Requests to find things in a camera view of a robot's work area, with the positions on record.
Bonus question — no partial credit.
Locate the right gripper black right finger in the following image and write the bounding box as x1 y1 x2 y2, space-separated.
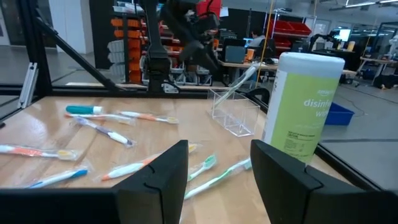
250 139 383 224

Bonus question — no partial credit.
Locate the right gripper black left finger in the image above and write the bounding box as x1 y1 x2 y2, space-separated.
113 139 189 224

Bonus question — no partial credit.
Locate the orange and white toothbrush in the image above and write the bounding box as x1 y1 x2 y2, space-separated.
118 110 180 125
64 112 136 126
93 142 203 183
0 143 82 162

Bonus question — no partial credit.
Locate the green and white toothbrush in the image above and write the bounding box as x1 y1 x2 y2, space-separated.
213 61 261 106
187 154 218 182
183 157 252 200

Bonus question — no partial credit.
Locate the clear acrylic organizer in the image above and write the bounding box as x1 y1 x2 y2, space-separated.
207 88 261 138

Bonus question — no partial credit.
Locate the purple and white toothbrush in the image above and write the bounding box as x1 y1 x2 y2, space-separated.
72 115 137 148

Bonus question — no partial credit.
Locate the grey equipment case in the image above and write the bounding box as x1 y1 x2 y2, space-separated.
224 45 247 64

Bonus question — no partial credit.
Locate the person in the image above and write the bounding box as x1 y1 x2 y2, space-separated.
248 28 267 48

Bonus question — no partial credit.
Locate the wooden office desk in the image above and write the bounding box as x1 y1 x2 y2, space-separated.
217 59 357 77

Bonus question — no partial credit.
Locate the orange parts bin rack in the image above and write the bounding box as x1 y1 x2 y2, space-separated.
110 17 147 84

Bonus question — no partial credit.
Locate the red bin shelf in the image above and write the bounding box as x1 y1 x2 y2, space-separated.
267 19 312 52

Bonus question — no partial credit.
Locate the white green disinfecting wipes canister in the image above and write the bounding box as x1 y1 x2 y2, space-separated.
262 52 346 164

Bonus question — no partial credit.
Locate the blue plastic bin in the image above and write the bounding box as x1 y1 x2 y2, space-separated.
324 101 355 126

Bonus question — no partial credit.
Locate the blue and white toothbrush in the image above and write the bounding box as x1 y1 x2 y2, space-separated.
26 166 91 190

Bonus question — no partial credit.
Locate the lit computer monitor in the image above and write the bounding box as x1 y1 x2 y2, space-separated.
331 28 352 43

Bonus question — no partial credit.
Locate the yellow hanging cord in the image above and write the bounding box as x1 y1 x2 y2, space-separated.
254 0 276 88

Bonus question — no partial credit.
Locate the silver aluminium bracket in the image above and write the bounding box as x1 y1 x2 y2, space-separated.
17 62 39 109

